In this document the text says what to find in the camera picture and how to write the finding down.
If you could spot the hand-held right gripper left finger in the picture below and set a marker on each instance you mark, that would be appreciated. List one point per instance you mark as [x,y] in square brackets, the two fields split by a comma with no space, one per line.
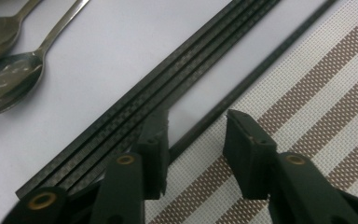
[155,161]

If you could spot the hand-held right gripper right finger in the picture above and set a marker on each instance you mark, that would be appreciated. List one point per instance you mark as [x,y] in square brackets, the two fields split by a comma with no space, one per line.
[250,161]

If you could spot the brown striped placemat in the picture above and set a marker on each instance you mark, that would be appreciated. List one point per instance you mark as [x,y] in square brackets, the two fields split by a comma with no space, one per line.
[307,93]

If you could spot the row of black chopsticks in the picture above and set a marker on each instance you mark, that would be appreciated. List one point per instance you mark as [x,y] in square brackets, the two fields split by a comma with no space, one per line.
[143,102]

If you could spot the single black chopstick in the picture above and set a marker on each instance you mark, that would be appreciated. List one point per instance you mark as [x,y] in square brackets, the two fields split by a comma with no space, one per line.
[261,69]

